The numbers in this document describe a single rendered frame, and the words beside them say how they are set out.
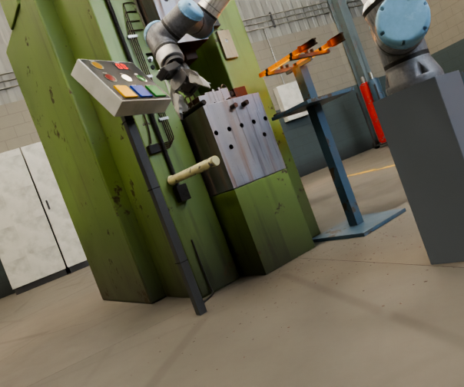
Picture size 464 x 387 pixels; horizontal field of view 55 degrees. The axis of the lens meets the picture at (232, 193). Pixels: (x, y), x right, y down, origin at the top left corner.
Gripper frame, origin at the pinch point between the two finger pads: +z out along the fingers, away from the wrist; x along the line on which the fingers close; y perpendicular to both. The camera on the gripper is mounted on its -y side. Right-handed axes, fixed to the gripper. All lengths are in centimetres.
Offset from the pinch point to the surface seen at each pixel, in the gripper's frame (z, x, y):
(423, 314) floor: 88, -16, 21
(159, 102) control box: -38, 31, 30
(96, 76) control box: -47, 33, 1
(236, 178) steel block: -7, 43, 75
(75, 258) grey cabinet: -213, 496, 303
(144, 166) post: -18, 52, 25
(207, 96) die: -51, 30, 70
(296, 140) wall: -299, 241, 730
